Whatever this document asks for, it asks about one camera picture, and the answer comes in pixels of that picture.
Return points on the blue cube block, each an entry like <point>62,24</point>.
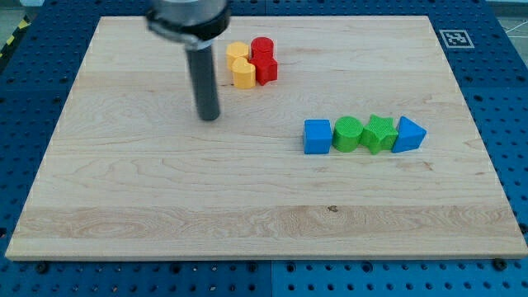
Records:
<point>317,138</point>

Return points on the light wooden board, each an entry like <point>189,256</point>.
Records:
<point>132,174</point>

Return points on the yellow heart block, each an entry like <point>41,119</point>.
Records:
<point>244,73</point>

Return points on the red star block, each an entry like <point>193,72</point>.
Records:
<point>266,69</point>

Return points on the green cylinder block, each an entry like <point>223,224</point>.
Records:
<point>347,134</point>

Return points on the red cylinder block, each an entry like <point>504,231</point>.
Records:
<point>262,48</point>

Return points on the yellow hexagon block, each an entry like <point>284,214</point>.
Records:
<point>236,50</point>

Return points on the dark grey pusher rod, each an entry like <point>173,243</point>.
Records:
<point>202,70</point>

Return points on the green star block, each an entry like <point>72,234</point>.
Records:
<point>379,134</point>

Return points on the blue triangle block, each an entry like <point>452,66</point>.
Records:
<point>410,135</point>

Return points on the white fiducial marker tag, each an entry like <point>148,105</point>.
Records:
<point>456,39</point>

